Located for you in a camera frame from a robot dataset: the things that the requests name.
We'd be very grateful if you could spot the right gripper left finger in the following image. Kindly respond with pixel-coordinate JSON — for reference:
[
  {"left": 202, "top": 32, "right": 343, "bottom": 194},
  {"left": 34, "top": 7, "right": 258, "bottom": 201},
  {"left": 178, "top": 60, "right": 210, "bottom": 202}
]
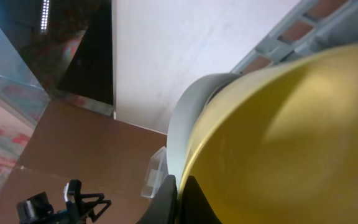
[{"left": 137, "top": 175, "right": 177, "bottom": 224}]

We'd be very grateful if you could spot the grey plate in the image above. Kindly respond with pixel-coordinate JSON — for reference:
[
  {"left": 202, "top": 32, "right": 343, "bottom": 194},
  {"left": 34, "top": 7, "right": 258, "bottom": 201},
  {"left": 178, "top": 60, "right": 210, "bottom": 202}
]
[{"left": 166, "top": 73, "right": 239, "bottom": 186}]

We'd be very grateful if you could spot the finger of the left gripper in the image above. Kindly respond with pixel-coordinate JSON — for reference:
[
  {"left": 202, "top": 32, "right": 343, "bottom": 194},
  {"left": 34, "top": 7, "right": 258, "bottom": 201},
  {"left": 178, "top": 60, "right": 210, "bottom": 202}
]
[
  {"left": 80, "top": 193, "right": 112, "bottom": 223},
  {"left": 63, "top": 179, "right": 82, "bottom": 218}
]

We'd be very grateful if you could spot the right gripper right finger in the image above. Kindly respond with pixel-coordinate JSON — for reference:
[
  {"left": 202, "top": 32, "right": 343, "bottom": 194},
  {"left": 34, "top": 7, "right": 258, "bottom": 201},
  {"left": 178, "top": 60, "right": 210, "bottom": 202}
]
[{"left": 180, "top": 176, "right": 222, "bottom": 224}]

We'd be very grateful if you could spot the grey dishwasher rack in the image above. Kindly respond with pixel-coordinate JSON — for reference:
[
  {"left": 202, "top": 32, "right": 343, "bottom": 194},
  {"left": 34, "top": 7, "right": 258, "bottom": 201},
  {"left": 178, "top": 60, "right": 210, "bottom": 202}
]
[{"left": 231, "top": 0, "right": 358, "bottom": 74}]

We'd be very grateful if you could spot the yellow bowl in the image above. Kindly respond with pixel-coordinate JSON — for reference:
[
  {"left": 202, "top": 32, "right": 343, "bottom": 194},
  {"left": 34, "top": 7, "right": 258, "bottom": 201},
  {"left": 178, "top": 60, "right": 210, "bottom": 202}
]
[{"left": 177, "top": 42, "right": 358, "bottom": 224}]

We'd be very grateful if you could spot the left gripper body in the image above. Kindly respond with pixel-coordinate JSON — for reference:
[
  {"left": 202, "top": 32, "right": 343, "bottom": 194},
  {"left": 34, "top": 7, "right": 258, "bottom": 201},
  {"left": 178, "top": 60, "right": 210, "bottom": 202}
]
[{"left": 16, "top": 192, "right": 54, "bottom": 224}]

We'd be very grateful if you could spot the clear plastic bin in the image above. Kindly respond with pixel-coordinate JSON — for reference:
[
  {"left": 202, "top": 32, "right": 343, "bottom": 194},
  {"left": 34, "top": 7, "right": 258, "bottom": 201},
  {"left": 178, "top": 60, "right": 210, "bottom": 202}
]
[{"left": 140, "top": 147, "right": 168, "bottom": 198}]

